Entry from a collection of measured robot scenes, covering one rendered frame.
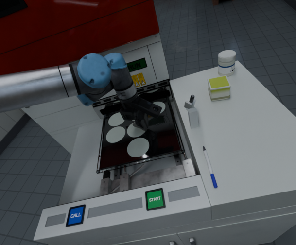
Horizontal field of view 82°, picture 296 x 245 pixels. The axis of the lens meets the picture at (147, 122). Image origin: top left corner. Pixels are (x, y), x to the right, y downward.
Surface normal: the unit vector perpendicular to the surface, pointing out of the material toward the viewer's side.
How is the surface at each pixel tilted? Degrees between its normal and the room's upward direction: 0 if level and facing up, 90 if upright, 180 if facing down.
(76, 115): 90
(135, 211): 0
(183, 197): 0
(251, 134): 0
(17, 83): 47
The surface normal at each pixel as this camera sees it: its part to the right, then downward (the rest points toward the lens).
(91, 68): 0.33, -0.07
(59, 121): 0.09, 0.70
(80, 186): -0.27, -0.66
